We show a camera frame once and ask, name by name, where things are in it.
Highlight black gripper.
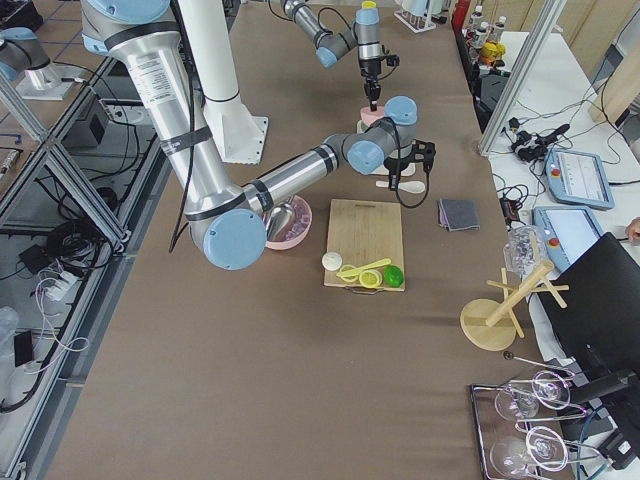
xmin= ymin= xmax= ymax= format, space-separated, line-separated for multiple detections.
xmin=360 ymin=54 xmax=400 ymax=111
xmin=384 ymin=140 xmax=436 ymax=191

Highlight small pink bowl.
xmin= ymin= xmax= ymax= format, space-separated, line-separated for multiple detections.
xmin=360 ymin=105 xmax=385 ymax=127

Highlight white ceramic spoon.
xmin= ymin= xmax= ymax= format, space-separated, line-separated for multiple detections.
xmin=375 ymin=180 xmax=426 ymax=194

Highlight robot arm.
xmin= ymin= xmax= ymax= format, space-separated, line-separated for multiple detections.
xmin=82 ymin=1 xmax=435 ymax=270
xmin=281 ymin=0 xmax=400 ymax=111

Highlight large pink bowl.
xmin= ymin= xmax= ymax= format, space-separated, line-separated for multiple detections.
xmin=266 ymin=195 xmax=313 ymax=250

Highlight grey folded cloth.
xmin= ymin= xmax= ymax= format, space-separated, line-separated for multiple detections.
xmin=438 ymin=199 xmax=480 ymax=231

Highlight wooden cutting board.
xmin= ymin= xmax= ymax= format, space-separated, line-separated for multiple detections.
xmin=326 ymin=199 xmax=406 ymax=272

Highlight yellow plastic knife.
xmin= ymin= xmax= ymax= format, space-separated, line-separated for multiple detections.
xmin=337 ymin=258 xmax=391 ymax=279

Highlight green toy lime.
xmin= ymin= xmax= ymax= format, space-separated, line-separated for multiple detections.
xmin=383 ymin=265 xmax=405 ymax=288

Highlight ice cubes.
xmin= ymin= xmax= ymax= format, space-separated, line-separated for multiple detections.
xmin=285 ymin=195 xmax=312 ymax=241

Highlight upper lemon slice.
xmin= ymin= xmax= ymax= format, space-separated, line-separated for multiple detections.
xmin=358 ymin=269 xmax=383 ymax=289

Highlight clear glass cup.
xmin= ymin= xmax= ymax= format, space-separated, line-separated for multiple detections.
xmin=503 ymin=225 xmax=548 ymax=277

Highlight white toy bun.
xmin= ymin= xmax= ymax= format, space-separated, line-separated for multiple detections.
xmin=321 ymin=251 xmax=343 ymax=272

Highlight metal scoop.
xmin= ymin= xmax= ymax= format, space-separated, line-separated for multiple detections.
xmin=265 ymin=198 xmax=296 ymax=242

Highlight upper teach pendant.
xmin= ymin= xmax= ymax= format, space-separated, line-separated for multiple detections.
xmin=545 ymin=149 xmax=615 ymax=210

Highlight teach pendant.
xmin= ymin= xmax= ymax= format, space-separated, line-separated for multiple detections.
xmin=532 ymin=206 xmax=604 ymax=272
xmin=545 ymin=149 xmax=615 ymax=210

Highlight lower teach pendant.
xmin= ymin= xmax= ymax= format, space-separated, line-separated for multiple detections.
xmin=532 ymin=206 xmax=604 ymax=272

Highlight wooden cup rack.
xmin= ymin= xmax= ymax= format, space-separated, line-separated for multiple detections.
xmin=460 ymin=259 xmax=570 ymax=351

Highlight upper wine glass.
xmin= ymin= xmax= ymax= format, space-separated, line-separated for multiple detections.
xmin=494 ymin=370 xmax=570 ymax=421

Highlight wine glass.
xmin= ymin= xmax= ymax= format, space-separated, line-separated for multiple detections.
xmin=494 ymin=370 xmax=570 ymax=421
xmin=490 ymin=426 xmax=568 ymax=479

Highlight lower wine glass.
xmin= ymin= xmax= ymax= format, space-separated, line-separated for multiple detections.
xmin=490 ymin=426 xmax=568 ymax=479

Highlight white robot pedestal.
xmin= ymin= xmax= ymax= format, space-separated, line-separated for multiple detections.
xmin=177 ymin=1 xmax=269 ymax=165

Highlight metal board handle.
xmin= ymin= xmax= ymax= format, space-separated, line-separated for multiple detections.
xmin=346 ymin=286 xmax=384 ymax=295

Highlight aluminium frame post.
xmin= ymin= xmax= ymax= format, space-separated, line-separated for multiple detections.
xmin=478 ymin=0 xmax=566 ymax=157

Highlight wire glass rack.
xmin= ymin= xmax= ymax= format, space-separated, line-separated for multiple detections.
xmin=470 ymin=367 xmax=639 ymax=479

